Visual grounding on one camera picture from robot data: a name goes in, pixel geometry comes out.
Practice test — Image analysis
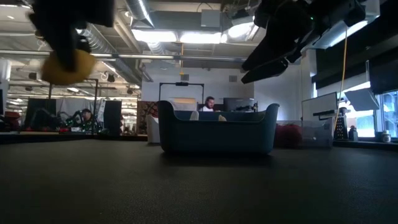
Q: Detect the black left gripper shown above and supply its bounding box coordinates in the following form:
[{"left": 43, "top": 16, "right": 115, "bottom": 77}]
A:
[{"left": 28, "top": 0, "right": 115, "bottom": 72}]

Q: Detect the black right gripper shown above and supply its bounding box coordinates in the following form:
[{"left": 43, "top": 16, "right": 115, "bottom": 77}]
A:
[{"left": 241, "top": 0, "right": 324, "bottom": 85}]

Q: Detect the orange-yellow toy pepper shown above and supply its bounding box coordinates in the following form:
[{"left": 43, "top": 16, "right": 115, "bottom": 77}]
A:
[{"left": 41, "top": 49, "right": 96, "bottom": 86}]

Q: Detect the black monitor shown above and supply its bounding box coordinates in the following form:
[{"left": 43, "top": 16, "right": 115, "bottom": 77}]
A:
[{"left": 222, "top": 97, "right": 259, "bottom": 113}]

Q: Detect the white board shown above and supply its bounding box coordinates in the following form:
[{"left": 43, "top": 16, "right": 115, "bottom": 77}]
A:
[{"left": 300, "top": 91, "right": 339, "bottom": 123}]

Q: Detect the person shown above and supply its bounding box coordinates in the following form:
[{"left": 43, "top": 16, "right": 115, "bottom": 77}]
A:
[
  {"left": 201, "top": 95, "right": 220, "bottom": 112},
  {"left": 73, "top": 108, "right": 103, "bottom": 133}
]

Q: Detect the ceiling light panel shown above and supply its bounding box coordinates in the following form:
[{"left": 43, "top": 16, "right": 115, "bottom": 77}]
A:
[
  {"left": 179, "top": 30, "right": 228, "bottom": 45},
  {"left": 131, "top": 28, "right": 178, "bottom": 45}
]

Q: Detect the black panel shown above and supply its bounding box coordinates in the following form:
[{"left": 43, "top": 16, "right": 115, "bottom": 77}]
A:
[
  {"left": 103, "top": 100, "right": 123, "bottom": 135},
  {"left": 24, "top": 98, "right": 57, "bottom": 129}
]

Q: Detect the grey translucent plastic basket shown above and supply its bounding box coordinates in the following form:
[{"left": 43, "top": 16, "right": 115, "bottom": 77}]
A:
[{"left": 275, "top": 119, "right": 335, "bottom": 147}]

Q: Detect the blue plastic basket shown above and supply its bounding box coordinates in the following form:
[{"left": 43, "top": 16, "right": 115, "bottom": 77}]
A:
[{"left": 157, "top": 100, "right": 280, "bottom": 156}]

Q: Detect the patterned panel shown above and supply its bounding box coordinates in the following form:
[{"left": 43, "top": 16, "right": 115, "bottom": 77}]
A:
[{"left": 136, "top": 100, "right": 155, "bottom": 135}]

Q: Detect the dark metal grater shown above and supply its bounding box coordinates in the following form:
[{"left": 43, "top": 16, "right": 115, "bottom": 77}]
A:
[{"left": 334, "top": 106, "right": 349, "bottom": 140}]

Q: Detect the grey hanging panel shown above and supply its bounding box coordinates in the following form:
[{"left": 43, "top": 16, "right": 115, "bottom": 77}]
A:
[{"left": 344, "top": 87, "right": 381, "bottom": 112}]

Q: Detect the black table mat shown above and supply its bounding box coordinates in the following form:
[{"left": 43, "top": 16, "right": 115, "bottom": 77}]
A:
[{"left": 0, "top": 138, "right": 398, "bottom": 224}]

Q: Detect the silver ventilation duct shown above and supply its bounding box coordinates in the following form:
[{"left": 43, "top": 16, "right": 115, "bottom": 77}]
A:
[{"left": 86, "top": 23, "right": 155, "bottom": 85}]

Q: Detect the yellow hanging cable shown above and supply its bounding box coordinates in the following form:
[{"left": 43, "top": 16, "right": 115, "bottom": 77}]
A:
[{"left": 334, "top": 26, "right": 348, "bottom": 125}]

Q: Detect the black gantry frame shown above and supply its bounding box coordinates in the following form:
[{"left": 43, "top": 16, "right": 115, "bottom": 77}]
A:
[{"left": 159, "top": 82, "right": 205, "bottom": 105}]

